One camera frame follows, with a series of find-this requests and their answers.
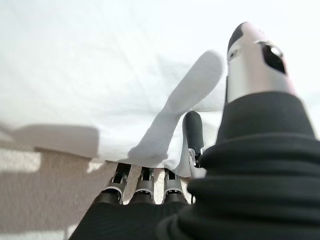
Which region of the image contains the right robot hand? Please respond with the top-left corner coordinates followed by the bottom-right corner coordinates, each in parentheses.
top-left (67, 21), bottom-right (320, 240)

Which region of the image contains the white duvet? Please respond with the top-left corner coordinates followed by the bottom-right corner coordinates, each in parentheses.
top-left (0, 0), bottom-right (320, 178)

